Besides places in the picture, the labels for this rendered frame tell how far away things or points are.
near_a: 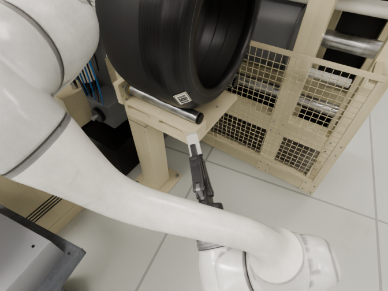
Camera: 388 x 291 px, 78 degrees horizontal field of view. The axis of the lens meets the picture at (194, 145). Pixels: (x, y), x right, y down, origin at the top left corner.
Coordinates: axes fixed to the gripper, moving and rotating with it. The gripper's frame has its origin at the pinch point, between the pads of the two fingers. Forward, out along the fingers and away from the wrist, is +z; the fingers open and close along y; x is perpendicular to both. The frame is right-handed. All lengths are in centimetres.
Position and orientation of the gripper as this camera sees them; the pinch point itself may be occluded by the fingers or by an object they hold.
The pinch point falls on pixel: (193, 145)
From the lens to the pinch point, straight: 65.7
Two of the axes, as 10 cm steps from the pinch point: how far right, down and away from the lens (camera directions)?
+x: 9.4, -2.8, -2.0
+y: 2.8, 2.7, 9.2
